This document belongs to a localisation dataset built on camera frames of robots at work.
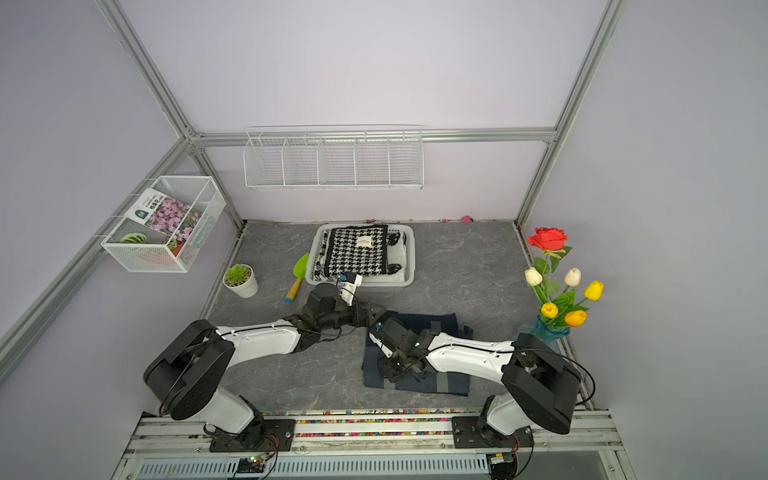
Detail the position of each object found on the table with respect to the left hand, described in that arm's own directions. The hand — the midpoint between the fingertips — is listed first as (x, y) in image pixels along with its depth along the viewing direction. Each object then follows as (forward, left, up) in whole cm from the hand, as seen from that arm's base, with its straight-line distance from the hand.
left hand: (379, 309), depth 85 cm
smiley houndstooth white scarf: (+19, -6, -2) cm, 20 cm away
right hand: (-13, -1, -9) cm, 15 cm away
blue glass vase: (-14, -41, +8) cm, 44 cm away
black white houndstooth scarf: (+21, +5, +2) cm, 21 cm away
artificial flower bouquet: (-12, -39, +20) cm, 46 cm away
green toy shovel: (+23, +28, -11) cm, 38 cm away
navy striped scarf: (-19, -14, -7) cm, 24 cm away
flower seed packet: (+18, +53, +25) cm, 61 cm away
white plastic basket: (+11, -10, 0) cm, 15 cm away
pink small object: (+45, -38, -11) cm, 60 cm away
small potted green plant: (+15, +44, -2) cm, 46 cm away
